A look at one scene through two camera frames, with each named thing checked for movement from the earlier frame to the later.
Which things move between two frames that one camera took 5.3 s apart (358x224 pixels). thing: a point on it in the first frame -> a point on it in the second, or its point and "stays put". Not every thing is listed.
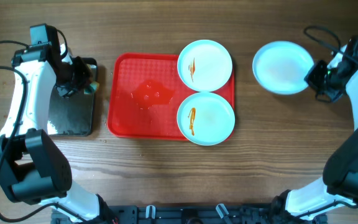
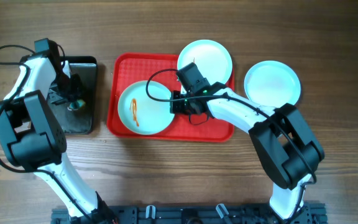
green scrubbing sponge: (94, 84) -> (78, 104)
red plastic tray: (144, 92) stays put
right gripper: (312, 76) -> (175, 107)
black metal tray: (73, 115) stays put
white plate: (206, 119) -> (140, 113)
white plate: (280, 67) -> (271, 83)
